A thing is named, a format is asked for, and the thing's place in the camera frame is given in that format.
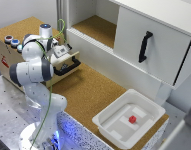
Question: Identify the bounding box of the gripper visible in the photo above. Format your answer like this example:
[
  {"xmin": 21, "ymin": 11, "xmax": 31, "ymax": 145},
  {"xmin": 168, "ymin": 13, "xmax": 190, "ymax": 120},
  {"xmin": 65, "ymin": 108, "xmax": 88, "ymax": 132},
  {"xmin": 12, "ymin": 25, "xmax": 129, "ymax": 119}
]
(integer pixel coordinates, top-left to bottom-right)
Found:
[{"xmin": 51, "ymin": 43, "xmax": 72, "ymax": 60}]

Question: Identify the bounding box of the white cabinet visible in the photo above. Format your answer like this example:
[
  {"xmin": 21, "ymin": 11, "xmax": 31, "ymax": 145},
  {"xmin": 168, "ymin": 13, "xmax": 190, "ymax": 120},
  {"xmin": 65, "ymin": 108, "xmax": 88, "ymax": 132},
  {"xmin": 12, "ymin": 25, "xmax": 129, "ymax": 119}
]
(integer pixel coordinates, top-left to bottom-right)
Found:
[{"xmin": 66, "ymin": 0, "xmax": 191, "ymax": 108}]

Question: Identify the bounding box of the pink block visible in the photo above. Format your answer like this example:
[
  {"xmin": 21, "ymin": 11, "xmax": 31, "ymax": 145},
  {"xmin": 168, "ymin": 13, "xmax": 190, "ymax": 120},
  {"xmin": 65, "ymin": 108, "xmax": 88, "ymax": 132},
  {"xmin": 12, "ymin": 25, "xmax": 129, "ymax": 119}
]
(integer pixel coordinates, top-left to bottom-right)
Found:
[{"xmin": 128, "ymin": 115, "xmax": 137, "ymax": 124}]

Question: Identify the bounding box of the wooden drawer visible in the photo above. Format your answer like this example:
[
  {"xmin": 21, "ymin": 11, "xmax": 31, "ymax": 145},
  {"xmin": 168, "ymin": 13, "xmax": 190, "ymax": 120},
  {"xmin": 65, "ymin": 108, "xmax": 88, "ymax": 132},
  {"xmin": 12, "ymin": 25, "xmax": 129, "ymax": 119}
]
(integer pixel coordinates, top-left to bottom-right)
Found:
[{"xmin": 49, "ymin": 49, "xmax": 81, "ymax": 80}]

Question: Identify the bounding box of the green button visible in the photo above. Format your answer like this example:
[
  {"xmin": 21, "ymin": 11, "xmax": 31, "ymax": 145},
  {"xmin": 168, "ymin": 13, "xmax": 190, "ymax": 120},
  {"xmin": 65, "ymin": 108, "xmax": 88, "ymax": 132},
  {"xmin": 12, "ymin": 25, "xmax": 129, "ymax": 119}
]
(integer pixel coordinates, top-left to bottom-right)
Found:
[{"xmin": 16, "ymin": 44, "xmax": 25, "ymax": 54}]

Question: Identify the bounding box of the blue button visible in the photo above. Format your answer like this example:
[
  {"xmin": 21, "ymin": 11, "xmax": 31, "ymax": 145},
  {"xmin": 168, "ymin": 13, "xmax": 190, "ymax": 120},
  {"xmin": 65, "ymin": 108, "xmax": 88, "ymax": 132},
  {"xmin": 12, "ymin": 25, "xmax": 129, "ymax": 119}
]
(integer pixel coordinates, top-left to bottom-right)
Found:
[{"xmin": 10, "ymin": 38, "xmax": 21, "ymax": 48}]

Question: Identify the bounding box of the wooden drawer box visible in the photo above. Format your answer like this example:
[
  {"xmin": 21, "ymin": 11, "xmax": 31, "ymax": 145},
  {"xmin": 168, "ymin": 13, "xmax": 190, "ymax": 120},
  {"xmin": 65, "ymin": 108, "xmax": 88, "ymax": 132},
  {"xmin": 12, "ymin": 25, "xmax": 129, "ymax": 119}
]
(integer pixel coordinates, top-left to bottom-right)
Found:
[{"xmin": 0, "ymin": 16, "xmax": 81, "ymax": 90}]

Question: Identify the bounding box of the red button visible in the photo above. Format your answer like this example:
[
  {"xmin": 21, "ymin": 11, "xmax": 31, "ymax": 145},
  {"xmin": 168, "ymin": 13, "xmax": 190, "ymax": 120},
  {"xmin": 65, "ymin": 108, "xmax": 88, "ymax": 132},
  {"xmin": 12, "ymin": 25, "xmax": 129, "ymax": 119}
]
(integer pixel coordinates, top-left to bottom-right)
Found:
[{"xmin": 3, "ymin": 34, "xmax": 14, "ymax": 45}]

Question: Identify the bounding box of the white sliding door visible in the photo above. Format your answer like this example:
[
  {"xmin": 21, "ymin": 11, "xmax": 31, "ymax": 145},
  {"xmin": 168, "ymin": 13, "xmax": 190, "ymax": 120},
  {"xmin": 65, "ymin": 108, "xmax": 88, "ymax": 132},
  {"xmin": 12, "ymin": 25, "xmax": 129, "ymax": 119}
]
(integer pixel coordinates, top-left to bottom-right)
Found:
[{"xmin": 112, "ymin": 5, "xmax": 191, "ymax": 89}]

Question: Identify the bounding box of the white plastic box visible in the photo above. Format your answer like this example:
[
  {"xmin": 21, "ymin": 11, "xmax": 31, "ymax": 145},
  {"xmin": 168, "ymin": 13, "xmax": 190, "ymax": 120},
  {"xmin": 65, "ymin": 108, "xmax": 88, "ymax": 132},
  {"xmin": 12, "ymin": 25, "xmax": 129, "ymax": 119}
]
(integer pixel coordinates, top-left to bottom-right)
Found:
[{"xmin": 91, "ymin": 88, "xmax": 167, "ymax": 150}]

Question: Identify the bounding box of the black drawer handle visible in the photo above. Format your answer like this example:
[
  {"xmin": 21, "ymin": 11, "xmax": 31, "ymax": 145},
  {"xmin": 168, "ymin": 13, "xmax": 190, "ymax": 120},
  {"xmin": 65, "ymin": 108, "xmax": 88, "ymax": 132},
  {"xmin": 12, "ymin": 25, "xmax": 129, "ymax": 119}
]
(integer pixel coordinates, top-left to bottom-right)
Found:
[{"xmin": 53, "ymin": 55, "xmax": 82, "ymax": 77}]

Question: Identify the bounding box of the green cable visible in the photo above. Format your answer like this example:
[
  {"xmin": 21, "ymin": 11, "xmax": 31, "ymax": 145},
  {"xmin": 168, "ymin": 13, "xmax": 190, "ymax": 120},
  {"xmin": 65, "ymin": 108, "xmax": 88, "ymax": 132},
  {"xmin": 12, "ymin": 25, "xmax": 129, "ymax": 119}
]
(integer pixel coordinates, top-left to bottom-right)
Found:
[{"xmin": 28, "ymin": 18, "xmax": 67, "ymax": 150}]

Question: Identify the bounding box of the black door handle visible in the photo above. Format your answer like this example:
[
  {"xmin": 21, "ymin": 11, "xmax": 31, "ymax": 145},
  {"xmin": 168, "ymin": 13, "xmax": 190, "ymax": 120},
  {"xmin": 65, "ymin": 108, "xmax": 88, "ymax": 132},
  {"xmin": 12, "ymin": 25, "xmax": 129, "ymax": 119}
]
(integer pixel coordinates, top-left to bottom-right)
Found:
[{"xmin": 137, "ymin": 30, "xmax": 154, "ymax": 64}]

